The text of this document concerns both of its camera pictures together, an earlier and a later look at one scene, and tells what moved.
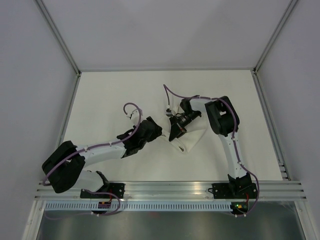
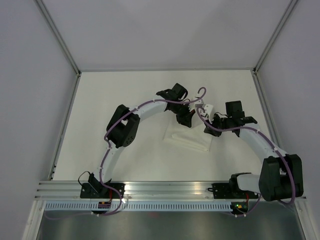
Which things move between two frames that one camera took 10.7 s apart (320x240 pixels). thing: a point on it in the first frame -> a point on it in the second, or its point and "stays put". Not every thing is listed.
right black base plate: x=233 y=191 stays put
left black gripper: x=157 y=131 -> x=185 y=120
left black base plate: x=118 y=189 stays put
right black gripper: x=176 y=129 -> x=213 y=132
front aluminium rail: x=266 y=190 stays put
